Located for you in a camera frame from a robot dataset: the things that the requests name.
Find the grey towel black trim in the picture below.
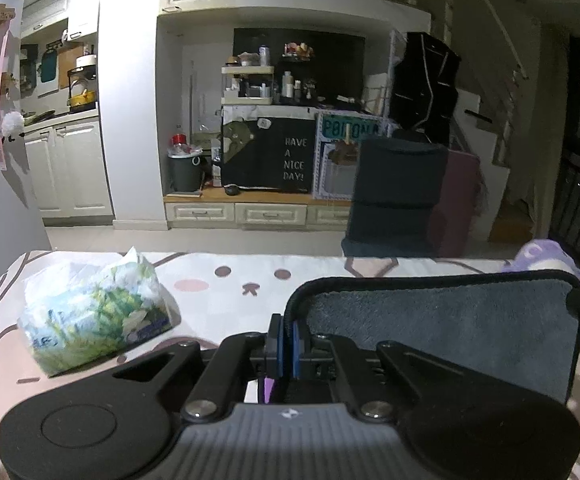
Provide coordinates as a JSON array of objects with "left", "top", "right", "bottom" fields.
[{"left": 283, "top": 270, "right": 580, "bottom": 401}]

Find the floral tissue pack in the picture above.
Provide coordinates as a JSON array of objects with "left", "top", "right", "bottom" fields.
[{"left": 17, "top": 249, "right": 173, "bottom": 377}]

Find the cartoon face table cloth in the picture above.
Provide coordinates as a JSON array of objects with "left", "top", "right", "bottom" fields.
[{"left": 0, "top": 252, "right": 580, "bottom": 479}]

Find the purple plush toy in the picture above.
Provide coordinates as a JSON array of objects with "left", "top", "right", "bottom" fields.
[{"left": 502, "top": 238, "right": 580, "bottom": 281}]

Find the maroon cloth on chair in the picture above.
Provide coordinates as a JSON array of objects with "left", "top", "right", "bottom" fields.
[{"left": 427, "top": 151, "right": 481, "bottom": 258}]

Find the white drawer cabinet base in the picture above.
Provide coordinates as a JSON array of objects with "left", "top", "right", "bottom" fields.
[{"left": 164, "top": 188, "right": 351, "bottom": 231}]

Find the dark blue chair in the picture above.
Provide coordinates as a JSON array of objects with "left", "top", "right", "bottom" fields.
[{"left": 341, "top": 138, "right": 448, "bottom": 258}]

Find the dark grey trash bin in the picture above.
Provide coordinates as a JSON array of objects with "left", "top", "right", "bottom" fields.
[{"left": 167, "top": 133, "right": 204, "bottom": 193}]

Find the white kitchen cabinet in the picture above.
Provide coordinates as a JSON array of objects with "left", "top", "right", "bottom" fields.
[{"left": 24, "top": 116, "right": 114, "bottom": 221}]

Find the black have a nice day cloth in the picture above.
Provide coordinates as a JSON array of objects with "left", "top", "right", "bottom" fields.
[{"left": 221, "top": 117, "right": 316, "bottom": 193}]

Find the white framed poster sign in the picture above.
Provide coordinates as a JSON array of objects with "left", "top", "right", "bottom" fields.
[{"left": 311, "top": 110, "right": 395, "bottom": 200}]

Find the yellow kettle pot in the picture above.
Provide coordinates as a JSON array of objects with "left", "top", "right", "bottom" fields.
[{"left": 69, "top": 89, "right": 96, "bottom": 113}]

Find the black hanging jacket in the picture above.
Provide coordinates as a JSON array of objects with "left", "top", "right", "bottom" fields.
[{"left": 389, "top": 32, "right": 461, "bottom": 148}]

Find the cream two tier shelf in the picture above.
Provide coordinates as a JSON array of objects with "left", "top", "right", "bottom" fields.
[{"left": 221, "top": 65, "right": 275, "bottom": 106}]

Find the white fluffy wall ornament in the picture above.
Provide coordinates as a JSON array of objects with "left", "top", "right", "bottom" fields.
[{"left": 0, "top": 110, "right": 25, "bottom": 136}]

